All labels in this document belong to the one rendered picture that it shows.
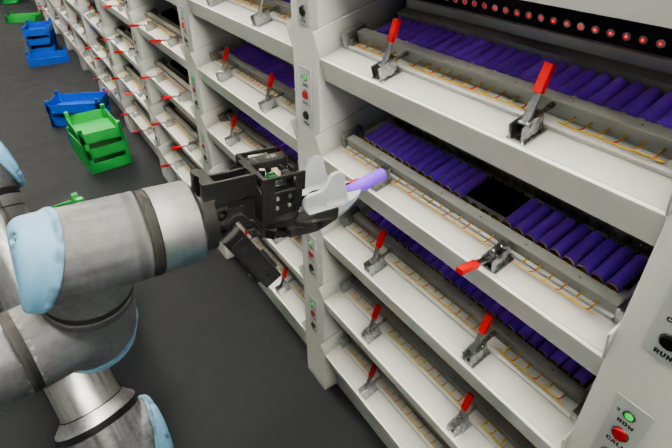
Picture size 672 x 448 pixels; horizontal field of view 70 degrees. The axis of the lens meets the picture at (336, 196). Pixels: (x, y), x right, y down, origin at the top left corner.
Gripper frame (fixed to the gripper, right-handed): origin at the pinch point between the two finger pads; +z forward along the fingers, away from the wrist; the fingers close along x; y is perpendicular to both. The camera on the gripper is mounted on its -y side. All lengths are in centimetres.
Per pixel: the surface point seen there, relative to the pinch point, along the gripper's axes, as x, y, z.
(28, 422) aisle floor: 65, -93, -49
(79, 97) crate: 286, -83, 5
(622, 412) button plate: -34.7, -15.0, 16.4
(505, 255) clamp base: -13.6, -7.6, 18.8
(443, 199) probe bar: 0.7, -6.7, 20.7
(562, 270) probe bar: -20.7, -6.0, 20.9
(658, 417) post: -37.6, -12.2, 16.4
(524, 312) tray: -19.8, -12.3, 16.9
